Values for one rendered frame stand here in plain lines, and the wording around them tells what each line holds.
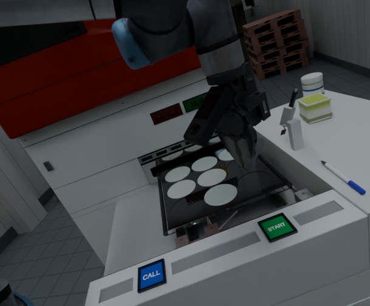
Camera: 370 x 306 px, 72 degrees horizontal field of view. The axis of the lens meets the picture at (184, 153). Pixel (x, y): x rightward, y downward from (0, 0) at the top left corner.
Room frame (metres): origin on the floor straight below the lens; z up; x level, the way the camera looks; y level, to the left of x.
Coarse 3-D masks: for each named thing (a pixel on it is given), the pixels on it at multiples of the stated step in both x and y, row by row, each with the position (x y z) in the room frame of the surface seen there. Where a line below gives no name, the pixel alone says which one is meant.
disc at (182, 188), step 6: (186, 180) 0.77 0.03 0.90; (192, 180) 0.75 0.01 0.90; (174, 186) 0.76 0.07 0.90; (180, 186) 0.74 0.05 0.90; (186, 186) 0.73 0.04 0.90; (192, 186) 0.72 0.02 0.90; (168, 192) 0.73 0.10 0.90; (174, 192) 0.72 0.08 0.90; (180, 192) 0.71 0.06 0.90; (186, 192) 0.70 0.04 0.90; (174, 198) 0.69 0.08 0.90
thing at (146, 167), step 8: (216, 136) 0.94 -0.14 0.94; (192, 144) 0.95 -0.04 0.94; (208, 144) 0.93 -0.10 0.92; (176, 152) 0.93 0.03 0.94; (184, 152) 0.93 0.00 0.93; (152, 160) 0.94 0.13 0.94; (160, 160) 0.93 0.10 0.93; (168, 160) 0.93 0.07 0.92; (144, 168) 0.93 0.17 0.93; (152, 176) 0.93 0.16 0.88
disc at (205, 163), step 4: (200, 160) 0.87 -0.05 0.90; (204, 160) 0.86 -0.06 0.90; (208, 160) 0.85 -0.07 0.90; (212, 160) 0.84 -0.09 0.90; (216, 160) 0.83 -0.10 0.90; (196, 164) 0.86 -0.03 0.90; (200, 164) 0.84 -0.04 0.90; (204, 164) 0.83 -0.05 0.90; (208, 164) 0.82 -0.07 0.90; (212, 164) 0.81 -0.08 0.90; (192, 168) 0.84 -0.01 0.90; (196, 168) 0.82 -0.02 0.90; (200, 168) 0.81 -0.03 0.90; (204, 168) 0.80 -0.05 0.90; (208, 168) 0.79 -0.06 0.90
